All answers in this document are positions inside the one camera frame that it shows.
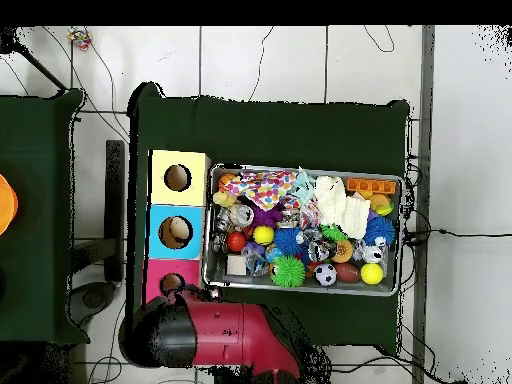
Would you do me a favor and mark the clear plastic bottle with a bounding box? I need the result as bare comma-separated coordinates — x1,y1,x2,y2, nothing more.
242,243,271,277

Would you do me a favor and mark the wooden box with three holes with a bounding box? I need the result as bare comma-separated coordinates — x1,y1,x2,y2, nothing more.
143,149,213,307

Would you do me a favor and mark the polka dot cloth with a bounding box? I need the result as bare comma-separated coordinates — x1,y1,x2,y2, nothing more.
221,169,299,211

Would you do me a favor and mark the small red ball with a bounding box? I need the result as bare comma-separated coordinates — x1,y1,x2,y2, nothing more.
226,231,248,253

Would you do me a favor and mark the blue spiky ball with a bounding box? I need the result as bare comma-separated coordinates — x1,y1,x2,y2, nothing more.
363,215,397,248
273,227,305,257

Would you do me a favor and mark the green spiky ball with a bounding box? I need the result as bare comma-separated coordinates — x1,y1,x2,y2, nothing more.
270,255,307,289

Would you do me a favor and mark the white knitted cloth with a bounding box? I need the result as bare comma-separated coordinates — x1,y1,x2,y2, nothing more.
314,175,372,240

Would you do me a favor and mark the small soccer ball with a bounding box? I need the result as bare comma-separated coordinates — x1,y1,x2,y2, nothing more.
314,263,339,288

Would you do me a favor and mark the orange toy building block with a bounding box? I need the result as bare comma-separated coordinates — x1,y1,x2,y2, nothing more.
345,177,398,195

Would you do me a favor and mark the smooth yellow ball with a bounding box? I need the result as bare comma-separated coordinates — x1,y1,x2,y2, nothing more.
359,262,385,286

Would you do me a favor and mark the green cloth side table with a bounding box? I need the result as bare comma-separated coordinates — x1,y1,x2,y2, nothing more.
0,87,88,345

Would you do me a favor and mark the small colourful floor toy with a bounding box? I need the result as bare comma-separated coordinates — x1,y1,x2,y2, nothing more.
67,27,93,51

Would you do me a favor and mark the orange round object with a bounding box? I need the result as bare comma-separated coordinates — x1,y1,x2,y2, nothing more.
0,174,19,236

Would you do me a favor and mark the clear wire mesh bin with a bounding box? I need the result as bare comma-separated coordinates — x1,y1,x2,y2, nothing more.
203,163,404,297

